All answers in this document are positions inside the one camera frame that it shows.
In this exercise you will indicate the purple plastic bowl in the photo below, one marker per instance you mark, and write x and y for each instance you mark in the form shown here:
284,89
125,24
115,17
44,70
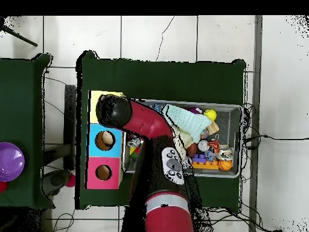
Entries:
10,162

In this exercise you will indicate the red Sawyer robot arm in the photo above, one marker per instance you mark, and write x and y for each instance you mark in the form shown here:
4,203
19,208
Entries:
149,123

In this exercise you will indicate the mint waffle cloth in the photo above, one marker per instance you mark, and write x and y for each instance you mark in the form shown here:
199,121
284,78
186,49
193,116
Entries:
190,119

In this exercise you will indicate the yellow smiley ball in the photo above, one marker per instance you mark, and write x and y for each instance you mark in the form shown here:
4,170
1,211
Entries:
210,114

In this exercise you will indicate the orange building block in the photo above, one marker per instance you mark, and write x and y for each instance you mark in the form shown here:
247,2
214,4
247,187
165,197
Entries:
205,165

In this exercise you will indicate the thin black rod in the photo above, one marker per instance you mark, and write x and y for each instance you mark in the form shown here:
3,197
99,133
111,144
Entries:
19,36

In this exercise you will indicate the small brown football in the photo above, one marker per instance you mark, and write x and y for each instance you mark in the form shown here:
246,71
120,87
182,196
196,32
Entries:
192,149

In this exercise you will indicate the wooden box with three holes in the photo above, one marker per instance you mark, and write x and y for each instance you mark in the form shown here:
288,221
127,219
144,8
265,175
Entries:
106,178

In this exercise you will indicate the dark green side tablecloth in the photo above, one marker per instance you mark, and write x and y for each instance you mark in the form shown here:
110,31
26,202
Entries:
19,108

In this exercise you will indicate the small wooden block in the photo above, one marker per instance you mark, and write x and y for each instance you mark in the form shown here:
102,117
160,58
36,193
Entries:
213,128

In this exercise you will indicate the orange striped tiger plush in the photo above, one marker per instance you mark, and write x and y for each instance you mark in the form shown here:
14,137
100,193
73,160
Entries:
213,146

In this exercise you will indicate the small orange basketball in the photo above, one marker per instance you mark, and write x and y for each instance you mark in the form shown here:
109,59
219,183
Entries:
225,165

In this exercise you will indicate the shallow clear mesh bin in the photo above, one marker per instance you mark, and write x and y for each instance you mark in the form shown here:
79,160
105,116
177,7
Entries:
217,173

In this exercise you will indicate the crushed silver can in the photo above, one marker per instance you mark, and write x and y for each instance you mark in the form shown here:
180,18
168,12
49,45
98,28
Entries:
203,145

